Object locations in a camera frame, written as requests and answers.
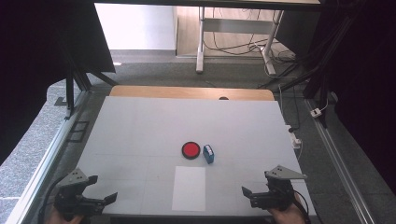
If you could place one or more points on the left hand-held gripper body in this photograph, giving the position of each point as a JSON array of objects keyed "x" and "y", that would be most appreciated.
[{"x": 72, "y": 195}]

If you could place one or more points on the white power strip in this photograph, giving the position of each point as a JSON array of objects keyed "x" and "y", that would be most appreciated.
[{"x": 295, "y": 140}]

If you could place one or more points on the white table cover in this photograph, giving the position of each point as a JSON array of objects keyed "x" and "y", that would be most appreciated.
[{"x": 193, "y": 124}]

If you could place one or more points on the person's right hand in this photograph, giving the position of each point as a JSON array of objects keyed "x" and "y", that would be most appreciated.
[{"x": 288, "y": 216}]

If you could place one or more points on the white metal desk frame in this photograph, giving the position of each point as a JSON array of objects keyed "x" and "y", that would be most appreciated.
[{"x": 236, "y": 26}]

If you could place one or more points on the wooden table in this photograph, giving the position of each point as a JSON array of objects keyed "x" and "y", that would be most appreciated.
[{"x": 186, "y": 92}]

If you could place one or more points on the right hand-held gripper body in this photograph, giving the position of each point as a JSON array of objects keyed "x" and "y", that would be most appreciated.
[{"x": 277, "y": 196}]

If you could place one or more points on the round red ink pad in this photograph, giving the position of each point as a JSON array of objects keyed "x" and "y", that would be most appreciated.
[{"x": 190, "y": 150}]

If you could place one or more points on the small white adapter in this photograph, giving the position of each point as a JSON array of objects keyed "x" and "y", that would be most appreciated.
[{"x": 316, "y": 112}]

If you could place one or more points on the aluminium rail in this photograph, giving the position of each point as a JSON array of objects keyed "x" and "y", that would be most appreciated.
[
  {"x": 336, "y": 161},
  {"x": 46, "y": 161}
]

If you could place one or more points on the black curtain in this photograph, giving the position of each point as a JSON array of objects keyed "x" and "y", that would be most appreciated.
[
  {"x": 364, "y": 77},
  {"x": 37, "y": 62}
]

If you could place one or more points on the black metal stand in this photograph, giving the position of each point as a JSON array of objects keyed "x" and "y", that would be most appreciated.
[
  {"x": 320, "y": 77},
  {"x": 70, "y": 90}
]

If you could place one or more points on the white paper sheet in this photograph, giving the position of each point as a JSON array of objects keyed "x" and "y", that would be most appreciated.
[{"x": 189, "y": 188}]

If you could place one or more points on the blue stamp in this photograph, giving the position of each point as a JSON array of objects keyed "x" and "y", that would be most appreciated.
[{"x": 208, "y": 154}]

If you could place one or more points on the person's left hand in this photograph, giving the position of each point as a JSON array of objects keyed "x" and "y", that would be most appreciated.
[{"x": 59, "y": 219}]

